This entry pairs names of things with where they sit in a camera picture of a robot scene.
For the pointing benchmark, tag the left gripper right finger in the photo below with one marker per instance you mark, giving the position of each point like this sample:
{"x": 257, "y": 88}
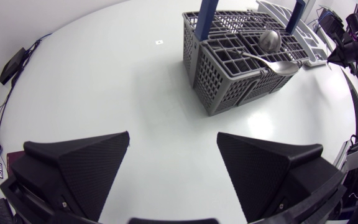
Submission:
{"x": 253, "y": 168}

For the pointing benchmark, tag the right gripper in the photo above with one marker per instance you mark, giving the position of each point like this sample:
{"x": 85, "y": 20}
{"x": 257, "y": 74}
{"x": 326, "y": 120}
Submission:
{"x": 351, "y": 51}

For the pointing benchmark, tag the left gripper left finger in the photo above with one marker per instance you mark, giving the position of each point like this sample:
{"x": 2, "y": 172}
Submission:
{"x": 89, "y": 168}

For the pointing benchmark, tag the grey cutlery tray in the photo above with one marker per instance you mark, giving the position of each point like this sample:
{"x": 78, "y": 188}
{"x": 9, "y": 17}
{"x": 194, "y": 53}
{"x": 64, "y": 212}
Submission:
{"x": 309, "y": 40}

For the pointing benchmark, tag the grey cutlery basket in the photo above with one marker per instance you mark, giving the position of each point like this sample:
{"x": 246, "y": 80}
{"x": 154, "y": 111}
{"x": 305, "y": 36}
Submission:
{"x": 225, "y": 77}

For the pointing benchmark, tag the dark mat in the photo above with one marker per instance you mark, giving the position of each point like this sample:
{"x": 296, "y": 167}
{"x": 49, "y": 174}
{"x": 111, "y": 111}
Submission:
{"x": 13, "y": 160}

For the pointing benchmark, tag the black power brick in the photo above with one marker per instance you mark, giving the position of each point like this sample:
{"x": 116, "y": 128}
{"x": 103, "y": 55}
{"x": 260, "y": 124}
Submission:
{"x": 11, "y": 67}

